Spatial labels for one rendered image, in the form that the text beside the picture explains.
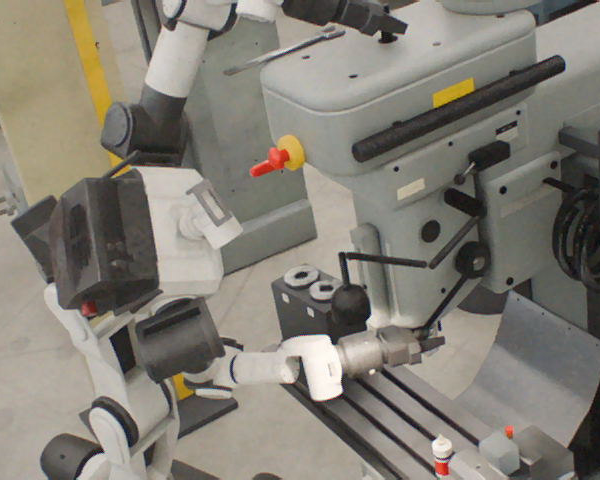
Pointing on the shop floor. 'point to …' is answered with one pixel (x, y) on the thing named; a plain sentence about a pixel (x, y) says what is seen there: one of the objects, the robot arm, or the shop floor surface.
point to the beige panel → (63, 119)
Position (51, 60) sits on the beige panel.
